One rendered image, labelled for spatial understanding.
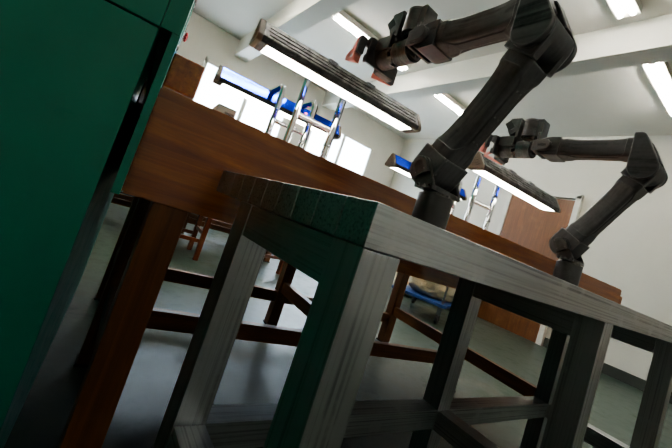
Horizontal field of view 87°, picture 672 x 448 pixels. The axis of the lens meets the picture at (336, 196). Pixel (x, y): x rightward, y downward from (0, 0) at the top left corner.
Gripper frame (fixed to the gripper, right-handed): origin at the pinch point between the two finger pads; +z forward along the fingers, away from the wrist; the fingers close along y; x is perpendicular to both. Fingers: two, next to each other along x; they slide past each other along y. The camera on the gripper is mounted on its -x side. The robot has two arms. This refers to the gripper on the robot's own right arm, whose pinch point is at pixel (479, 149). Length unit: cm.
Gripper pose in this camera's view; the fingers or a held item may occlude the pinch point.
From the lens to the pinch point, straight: 142.0
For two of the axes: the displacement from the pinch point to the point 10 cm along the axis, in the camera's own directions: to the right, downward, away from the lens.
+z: -5.6, -1.1, 8.2
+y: -7.7, -3.1, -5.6
